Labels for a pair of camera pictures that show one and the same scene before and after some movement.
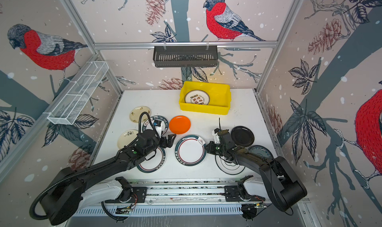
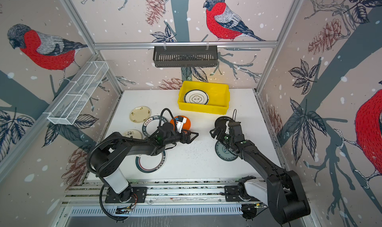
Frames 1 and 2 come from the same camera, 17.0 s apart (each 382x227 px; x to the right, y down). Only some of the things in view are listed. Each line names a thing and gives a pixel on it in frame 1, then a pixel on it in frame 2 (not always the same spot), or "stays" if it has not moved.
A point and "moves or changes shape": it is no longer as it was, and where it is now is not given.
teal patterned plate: [260, 150] moves or changes shape
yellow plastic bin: [205, 97] stays
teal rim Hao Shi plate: [147, 125] stays
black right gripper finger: [211, 148] -> [216, 132]
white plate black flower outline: [229, 167] -> [196, 96]
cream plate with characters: [135, 113] stays
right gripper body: [223, 149] -> [232, 140]
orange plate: [180, 124] stays
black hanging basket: [169, 56] stays
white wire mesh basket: [69, 107] stays
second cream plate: [126, 137] stays
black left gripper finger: [163, 143] -> [189, 139]
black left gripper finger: [171, 138] -> [190, 135]
